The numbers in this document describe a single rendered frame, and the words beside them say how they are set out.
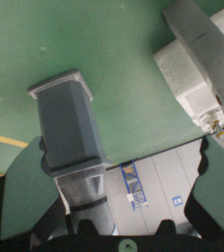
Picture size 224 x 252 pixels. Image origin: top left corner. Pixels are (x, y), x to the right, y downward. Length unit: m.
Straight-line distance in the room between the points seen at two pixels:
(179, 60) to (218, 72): 0.20
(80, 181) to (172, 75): 0.41
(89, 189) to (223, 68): 0.40
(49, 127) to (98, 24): 0.30
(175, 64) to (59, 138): 0.41
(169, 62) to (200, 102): 0.16
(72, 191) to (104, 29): 0.42
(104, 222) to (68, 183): 0.14
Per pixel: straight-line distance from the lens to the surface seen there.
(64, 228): 0.43
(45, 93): 0.50
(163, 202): 7.07
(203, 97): 0.48
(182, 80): 0.48
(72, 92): 0.45
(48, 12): 0.37
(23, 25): 0.39
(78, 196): 0.41
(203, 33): 0.38
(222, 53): 0.35
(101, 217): 0.42
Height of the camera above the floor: 0.33
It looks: 18 degrees down
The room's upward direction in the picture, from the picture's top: 162 degrees clockwise
